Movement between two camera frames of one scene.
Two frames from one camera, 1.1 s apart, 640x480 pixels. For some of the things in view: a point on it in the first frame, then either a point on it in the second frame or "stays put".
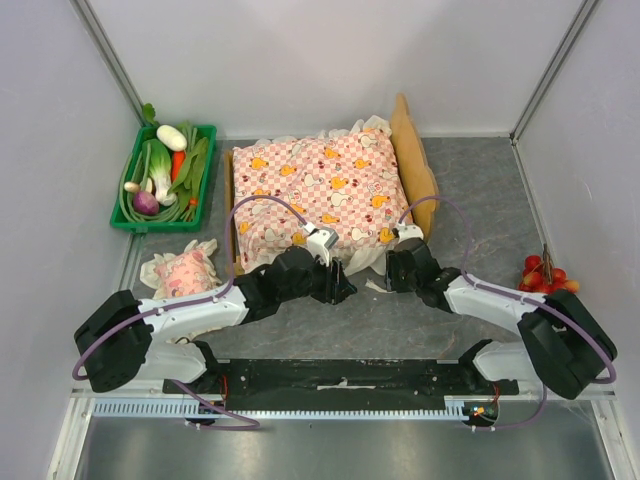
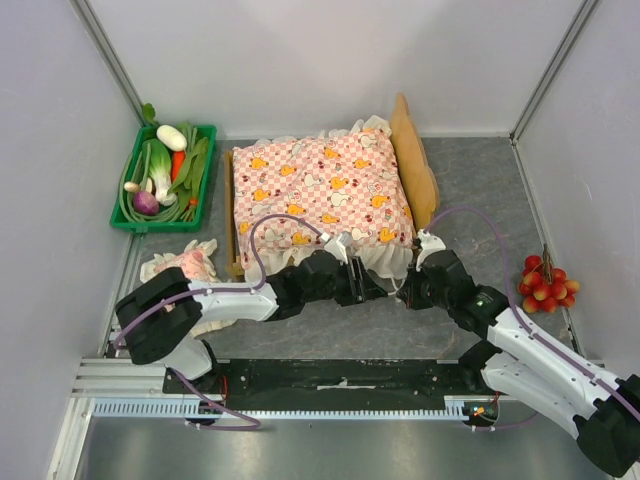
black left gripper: [336, 286] -> [361, 290]
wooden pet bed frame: [420, 192] stays put
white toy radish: [172, 138] stays put
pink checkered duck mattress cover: [348, 181] stays put
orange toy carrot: [178, 158] stays put
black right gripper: [393, 270] -> [417, 290]
